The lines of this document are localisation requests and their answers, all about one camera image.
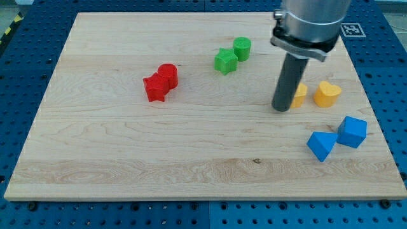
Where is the wooden board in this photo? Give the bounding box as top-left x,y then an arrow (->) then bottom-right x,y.
4,12 -> 406,201

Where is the blue cube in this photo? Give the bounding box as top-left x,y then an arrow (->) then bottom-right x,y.
336,116 -> 368,148

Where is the yellow block behind rod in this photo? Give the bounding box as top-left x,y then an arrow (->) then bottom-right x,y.
290,83 -> 308,108

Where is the red cylinder block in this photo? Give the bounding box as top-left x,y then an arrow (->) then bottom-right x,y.
157,63 -> 178,90

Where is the green cylinder block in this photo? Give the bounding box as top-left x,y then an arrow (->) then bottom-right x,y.
233,37 -> 251,62

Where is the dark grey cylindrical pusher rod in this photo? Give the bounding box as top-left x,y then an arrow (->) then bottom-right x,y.
272,53 -> 308,112

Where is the yellow heart block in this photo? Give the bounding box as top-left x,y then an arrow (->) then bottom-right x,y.
313,81 -> 342,108

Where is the blue triangle block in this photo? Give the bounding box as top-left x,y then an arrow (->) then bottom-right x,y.
307,132 -> 338,162

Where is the green star block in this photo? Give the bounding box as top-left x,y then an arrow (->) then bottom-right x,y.
214,48 -> 238,75

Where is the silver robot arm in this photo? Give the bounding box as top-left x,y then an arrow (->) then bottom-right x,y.
270,0 -> 350,112

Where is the red star block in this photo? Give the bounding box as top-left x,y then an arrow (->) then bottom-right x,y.
143,73 -> 170,102

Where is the fiducial marker tag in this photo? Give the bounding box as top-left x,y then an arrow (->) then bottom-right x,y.
341,22 -> 366,38

